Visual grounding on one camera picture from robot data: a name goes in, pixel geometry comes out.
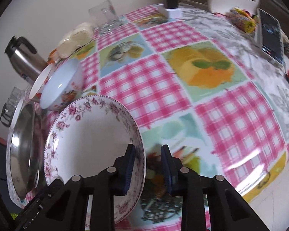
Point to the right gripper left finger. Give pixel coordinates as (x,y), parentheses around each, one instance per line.
(65,206)

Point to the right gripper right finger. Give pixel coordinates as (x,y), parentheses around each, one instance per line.
(227,208)

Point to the stainless steel round plate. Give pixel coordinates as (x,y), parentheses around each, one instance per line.
(25,151)

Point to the floral rimmed round plate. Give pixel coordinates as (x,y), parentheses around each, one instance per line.
(87,137)

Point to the strawberry pattern bowl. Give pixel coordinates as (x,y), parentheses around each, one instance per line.
(38,87)

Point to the light blue bowl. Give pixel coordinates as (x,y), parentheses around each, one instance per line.
(64,86)

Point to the white square bowl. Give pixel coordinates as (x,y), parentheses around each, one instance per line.
(16,113)

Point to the glass coffee pot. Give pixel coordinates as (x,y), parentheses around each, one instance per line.
(7,113)

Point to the clear drinking glass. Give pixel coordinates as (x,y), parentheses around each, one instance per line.
(15,96)

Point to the checkered floral tablecloth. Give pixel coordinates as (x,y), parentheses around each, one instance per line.
(200,86)

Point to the orange snack packet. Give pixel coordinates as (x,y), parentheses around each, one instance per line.
(53,57)

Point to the stainless steel thermos jug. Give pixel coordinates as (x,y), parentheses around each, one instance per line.
(25,59)

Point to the bag of white buns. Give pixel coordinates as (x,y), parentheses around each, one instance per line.
(74,39)

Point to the smartphone on stand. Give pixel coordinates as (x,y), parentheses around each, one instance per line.
(268,38)

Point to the colourful candy packet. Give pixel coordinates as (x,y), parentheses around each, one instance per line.
(243,20)

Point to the glass mug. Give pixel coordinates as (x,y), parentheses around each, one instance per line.
(105,17)

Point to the white power strip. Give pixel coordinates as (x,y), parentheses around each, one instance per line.
(169,13)

